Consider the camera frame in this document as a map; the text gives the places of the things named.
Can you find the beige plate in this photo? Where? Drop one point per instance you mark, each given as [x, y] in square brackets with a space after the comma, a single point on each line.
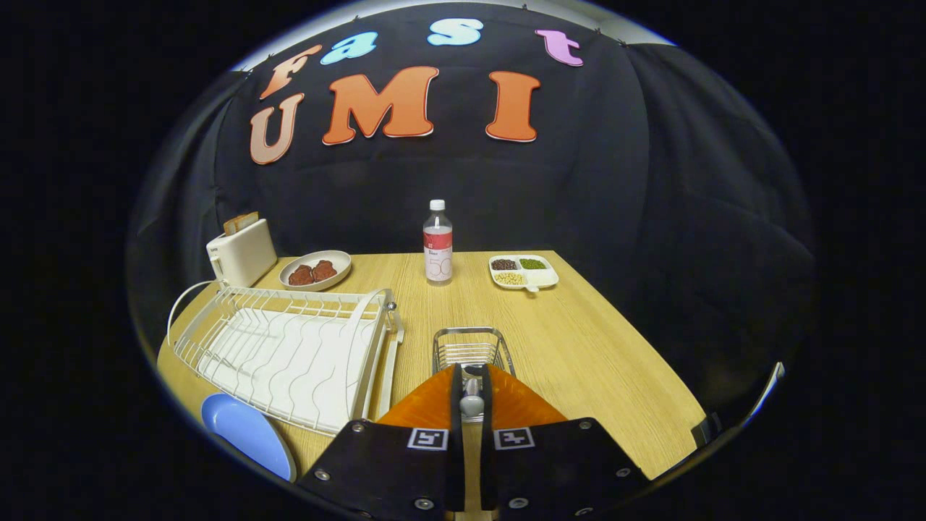
[336, 257]

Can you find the silver spoon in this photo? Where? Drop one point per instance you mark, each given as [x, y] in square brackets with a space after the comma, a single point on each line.
[472, 405]

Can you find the red meat piece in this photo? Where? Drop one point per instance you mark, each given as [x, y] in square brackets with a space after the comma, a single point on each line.
[301, 275]
[325, 270]

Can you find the white divided bean dish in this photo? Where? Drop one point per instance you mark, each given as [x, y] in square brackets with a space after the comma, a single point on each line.
[546, 278]

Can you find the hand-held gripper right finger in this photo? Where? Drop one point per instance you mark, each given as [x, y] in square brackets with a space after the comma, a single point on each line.
[486, 470]

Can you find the brown toast slice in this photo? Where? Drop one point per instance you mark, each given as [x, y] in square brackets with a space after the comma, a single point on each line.
[233, 225]
[249, 220]

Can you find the cream toaster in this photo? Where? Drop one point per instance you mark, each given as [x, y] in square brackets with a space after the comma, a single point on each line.
[246, 257]

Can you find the blue plate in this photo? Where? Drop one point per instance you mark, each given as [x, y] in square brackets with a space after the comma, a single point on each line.
[246, 434]

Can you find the clear bottle with red label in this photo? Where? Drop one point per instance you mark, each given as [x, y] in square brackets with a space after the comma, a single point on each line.
[438, 253]

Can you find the white drip tray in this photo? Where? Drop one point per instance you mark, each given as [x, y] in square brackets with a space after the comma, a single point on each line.
[289, 362]

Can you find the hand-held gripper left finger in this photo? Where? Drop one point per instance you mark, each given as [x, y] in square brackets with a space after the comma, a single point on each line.
[456, 470]

